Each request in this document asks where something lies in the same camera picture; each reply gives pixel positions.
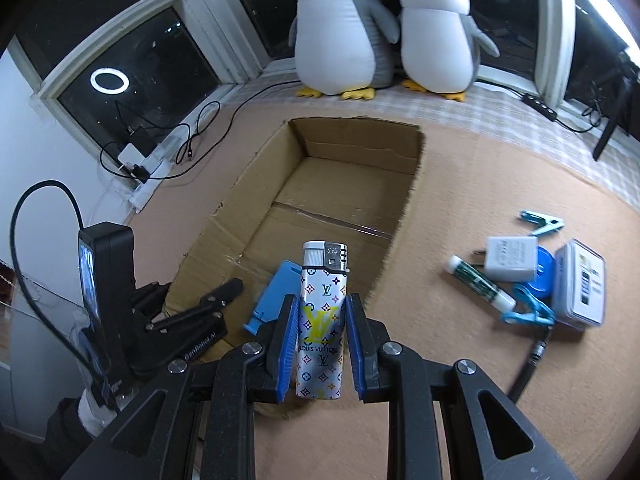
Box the blue phone stand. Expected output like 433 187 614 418
244 260 302 335

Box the black pen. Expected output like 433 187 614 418
506 326 553 404

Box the patterned white lighter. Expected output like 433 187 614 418
295 240 348 400

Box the blue clip with round end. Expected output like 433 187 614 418
500 284 555 328

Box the green lip balm tube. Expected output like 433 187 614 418
446 255 516 313

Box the blue round tape measure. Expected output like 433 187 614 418
526 246 555 297

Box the cardboard box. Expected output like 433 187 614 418
166 117 425 360

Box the white power adapter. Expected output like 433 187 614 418
473 236 538 283

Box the clear plastic phone box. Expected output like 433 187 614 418
551 240 606 330

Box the light blue clothespin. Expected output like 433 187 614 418
518 209 565 237

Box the white power strip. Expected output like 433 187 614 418
122 122 194 214

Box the white charger on strip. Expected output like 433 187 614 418
117 143 145 171

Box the large penguin plush toy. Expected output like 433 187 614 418
288 0 400 101

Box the checkered cloth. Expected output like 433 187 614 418
229 76 639 208

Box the small penguin plush toy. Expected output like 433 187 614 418
399 0 500 102

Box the black phone on mount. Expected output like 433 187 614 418
78 222 136 396

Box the black cable on floor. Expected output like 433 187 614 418
98 78 302 183

